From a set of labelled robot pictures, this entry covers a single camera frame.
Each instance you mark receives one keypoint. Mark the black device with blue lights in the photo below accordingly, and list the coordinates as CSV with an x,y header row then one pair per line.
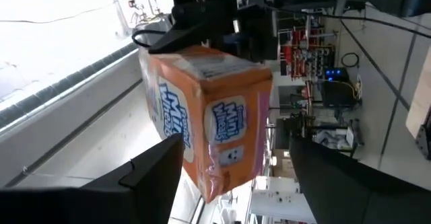
x,y
336,94

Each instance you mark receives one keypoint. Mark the orange Mini Wheats cereal box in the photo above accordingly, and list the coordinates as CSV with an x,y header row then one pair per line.
x,y
208,116

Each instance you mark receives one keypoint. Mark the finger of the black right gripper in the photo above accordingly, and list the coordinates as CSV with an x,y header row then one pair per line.
x,y
185,39
257,32

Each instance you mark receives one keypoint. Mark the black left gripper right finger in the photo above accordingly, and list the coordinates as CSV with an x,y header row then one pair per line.
x,y
353,193

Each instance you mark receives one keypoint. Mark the white cabinet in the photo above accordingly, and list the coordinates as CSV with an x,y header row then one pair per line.
x,y
279,200

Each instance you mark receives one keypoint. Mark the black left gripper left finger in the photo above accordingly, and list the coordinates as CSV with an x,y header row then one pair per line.
x,y
134,197

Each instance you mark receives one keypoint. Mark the shelf with red items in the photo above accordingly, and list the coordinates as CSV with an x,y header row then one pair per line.
x,y
296,54

